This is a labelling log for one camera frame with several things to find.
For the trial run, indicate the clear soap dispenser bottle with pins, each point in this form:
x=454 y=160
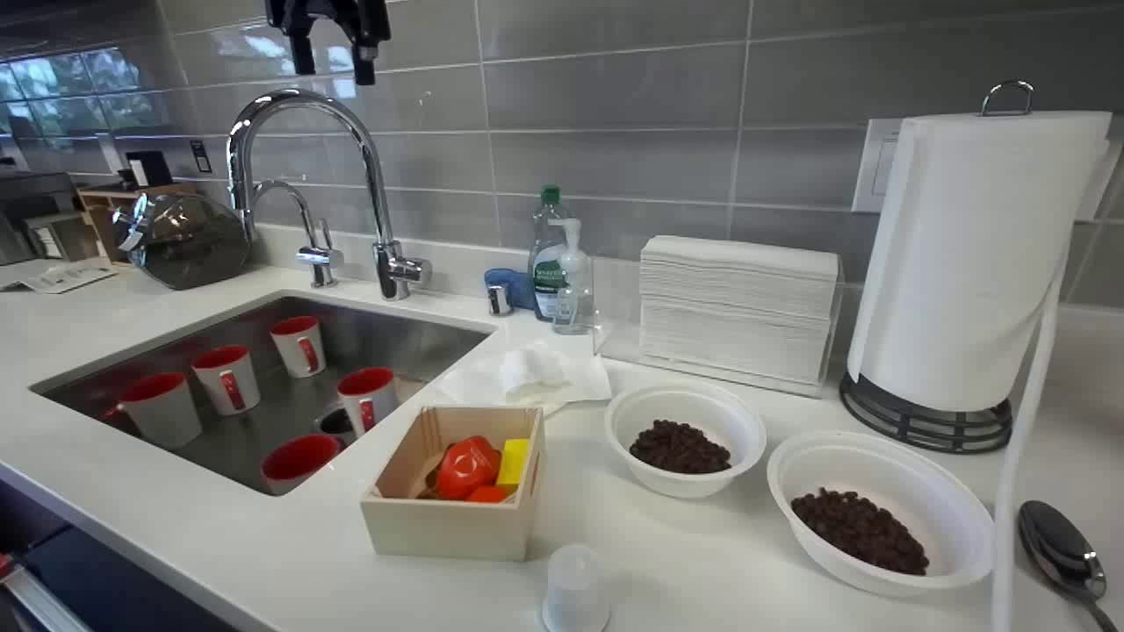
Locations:
x=573 y=309

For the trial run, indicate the large white bowl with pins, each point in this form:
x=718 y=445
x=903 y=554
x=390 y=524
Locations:
x=934 y=502

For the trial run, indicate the black metal spoon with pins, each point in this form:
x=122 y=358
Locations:
x=1066 y=558

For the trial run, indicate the coffee beans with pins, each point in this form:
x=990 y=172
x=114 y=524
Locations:
x=863 y=527
x=680 y=445

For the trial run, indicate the red white mug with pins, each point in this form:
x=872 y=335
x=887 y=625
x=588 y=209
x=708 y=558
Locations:
x=299 y=344
x=367 y=395
x=299 y=458
x=162 y=409
x=228 y=376

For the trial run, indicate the small chrome tap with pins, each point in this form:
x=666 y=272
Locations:
x=319 y=250

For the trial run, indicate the small translucent plastic cup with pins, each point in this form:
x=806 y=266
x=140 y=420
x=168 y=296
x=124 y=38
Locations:
x=578 y=595

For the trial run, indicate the blue sponge holder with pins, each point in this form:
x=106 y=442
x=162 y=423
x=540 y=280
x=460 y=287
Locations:
x=506 y=287

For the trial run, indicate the paper towel roll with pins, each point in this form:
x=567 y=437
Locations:
x=974 y=228

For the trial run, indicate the stainless steel sink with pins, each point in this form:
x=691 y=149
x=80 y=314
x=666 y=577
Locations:
x=236 y=442

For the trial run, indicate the black paper towel holder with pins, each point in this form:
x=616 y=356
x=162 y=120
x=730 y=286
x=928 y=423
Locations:
x=934 y=429

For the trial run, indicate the coffee beans in large bowl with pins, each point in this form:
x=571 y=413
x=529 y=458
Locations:
x=863 y=527

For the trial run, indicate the small white bowl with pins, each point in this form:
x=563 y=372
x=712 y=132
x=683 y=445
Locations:
x=715 y=413

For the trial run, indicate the stack of folded napkins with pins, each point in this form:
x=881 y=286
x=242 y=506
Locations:
x=745 y=309

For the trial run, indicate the dark bag of goods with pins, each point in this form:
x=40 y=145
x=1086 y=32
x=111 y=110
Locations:
x=186 y=238

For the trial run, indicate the yellow block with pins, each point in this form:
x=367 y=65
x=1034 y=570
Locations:
x=510 y=464

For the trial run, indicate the wooden box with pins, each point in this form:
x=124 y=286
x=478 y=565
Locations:
x=406 y=514

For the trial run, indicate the white cloth on counter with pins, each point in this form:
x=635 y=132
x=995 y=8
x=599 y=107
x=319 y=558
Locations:
x=532 y=376

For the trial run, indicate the chrome kitchen faucet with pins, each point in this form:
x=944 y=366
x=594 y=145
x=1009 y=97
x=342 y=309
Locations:
x=395 y=272

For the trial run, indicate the green dish soap bottle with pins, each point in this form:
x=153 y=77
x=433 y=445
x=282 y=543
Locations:
x=547 y=277

